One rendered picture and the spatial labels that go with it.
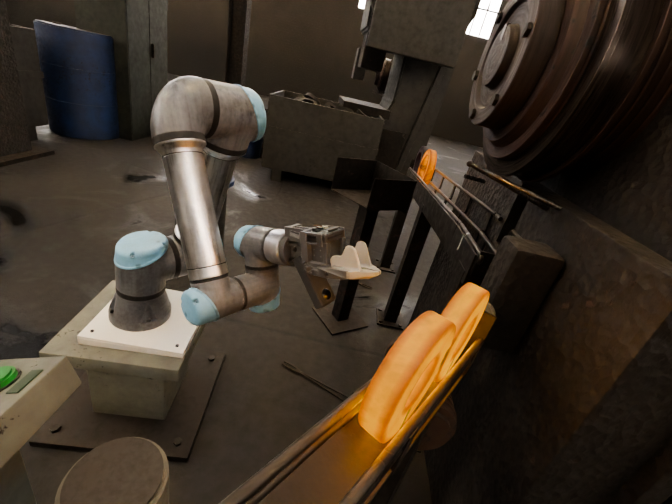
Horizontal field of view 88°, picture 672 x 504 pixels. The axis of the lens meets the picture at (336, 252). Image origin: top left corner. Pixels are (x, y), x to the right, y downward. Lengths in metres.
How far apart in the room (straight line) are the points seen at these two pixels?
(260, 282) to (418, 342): 0.48
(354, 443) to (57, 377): 0.38
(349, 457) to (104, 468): 0.31
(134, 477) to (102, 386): 0.65
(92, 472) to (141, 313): 0.52
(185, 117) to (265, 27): 10.59
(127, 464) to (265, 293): 0.39
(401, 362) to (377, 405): 0.05
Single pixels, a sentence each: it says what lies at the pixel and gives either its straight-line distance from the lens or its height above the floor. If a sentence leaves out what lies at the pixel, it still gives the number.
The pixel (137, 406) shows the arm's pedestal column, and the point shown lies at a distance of 1.22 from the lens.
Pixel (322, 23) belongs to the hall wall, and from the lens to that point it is 11.03.
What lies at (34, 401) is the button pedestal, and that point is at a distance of 0.57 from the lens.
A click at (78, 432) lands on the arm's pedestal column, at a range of 1.27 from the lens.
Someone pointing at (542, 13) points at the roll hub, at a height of 1.18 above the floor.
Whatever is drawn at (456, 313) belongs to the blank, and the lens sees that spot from 0.50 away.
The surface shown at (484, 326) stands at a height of 0.70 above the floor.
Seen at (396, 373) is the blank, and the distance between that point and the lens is 0.36.
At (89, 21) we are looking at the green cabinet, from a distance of 4.23.
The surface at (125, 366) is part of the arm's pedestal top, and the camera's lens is 1.02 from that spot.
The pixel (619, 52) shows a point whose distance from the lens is 0.76.
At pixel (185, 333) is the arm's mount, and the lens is 1.05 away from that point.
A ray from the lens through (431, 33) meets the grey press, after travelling 3.55.
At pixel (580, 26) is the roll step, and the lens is 0.80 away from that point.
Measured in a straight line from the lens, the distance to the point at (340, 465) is 0.43.
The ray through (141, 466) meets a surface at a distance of 0.58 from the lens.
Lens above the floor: 1.01
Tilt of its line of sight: 27 degrees down
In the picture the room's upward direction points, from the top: 13 degrees clockwise
